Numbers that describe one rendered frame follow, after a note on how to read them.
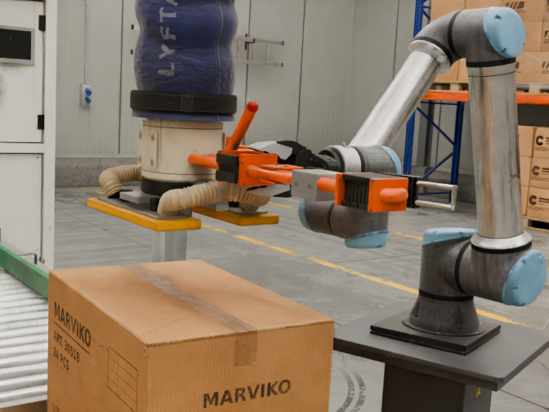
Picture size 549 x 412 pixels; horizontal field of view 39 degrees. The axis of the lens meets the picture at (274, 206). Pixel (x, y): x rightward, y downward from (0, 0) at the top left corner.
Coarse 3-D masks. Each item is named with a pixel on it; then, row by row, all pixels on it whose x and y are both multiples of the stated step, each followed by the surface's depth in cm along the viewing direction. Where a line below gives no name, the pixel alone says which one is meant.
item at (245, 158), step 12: (216, 156) 146; (228, 156) 143; (240, 156) 141; (252, 156) 142; (264, 156) 144; (276, 156) 145; (228, 168) 144; (240, 168) 141; (216, 180) 148; (228, 180) 143; (240, 180) 141; (252, 180) 143
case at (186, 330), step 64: (64, 320) 174; (128, 320) 146; (192, 320) 148; (256, 320) 150; (320, 320) 153; (64, 384) 175; (128, 384) 141; (192, 384) 139; (256, 384) 146; (320, 384) 154
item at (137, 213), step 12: (96, 204) 169; (108, 204) 165; (120, 204) 162; (132, 204) 163; (144, 204) 164; (156, 204) 155; (120, 216) 159; (132, 216) 154; (144, 216) 152; (156, 216) 150; (168, 216) 151; (180, 216) 152; (156, 228) 147; (168, 228) 148; (180, 228) 149; (192, 228) 151
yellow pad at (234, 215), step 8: (192, 208) 173; (200, 208) 170; (208, 208) 168; (232, 208) 165; (240, 208) 165; (208, 216) 168; (216, 216) 165; (224, 216) 162; (232, 216) 160; (240, 216) 159; (248, 216) 159; (256, 216) 160; (264, 216) 161; (272, 216) 162; (240, 224) 158; (248, 224) 159; (256, 224) 160; (264, 224) 161
